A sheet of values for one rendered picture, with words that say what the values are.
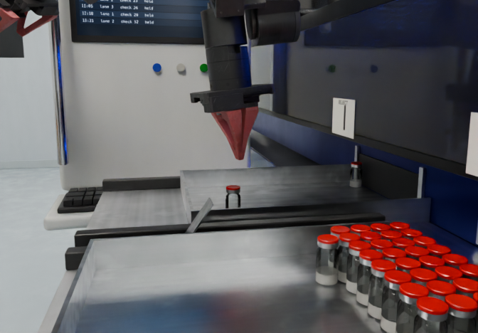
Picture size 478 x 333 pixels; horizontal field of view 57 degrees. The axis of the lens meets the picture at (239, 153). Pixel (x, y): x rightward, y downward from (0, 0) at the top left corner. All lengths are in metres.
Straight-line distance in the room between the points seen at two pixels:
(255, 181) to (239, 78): 0.31
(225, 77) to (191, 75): 0.59
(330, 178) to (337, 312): 0.50
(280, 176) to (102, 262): 0.45
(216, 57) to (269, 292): 0.30
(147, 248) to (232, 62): 0.25
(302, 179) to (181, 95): 0.44
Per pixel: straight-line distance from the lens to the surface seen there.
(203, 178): 0.83
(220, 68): 0.58
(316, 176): 0.88
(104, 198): 0.79
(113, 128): 1.16
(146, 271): 0.49
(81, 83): 1.16
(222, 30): 0.58
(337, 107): 0.76
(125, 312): 0.42
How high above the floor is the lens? 1.08
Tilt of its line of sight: 10 degrees down
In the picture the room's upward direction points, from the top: straight up
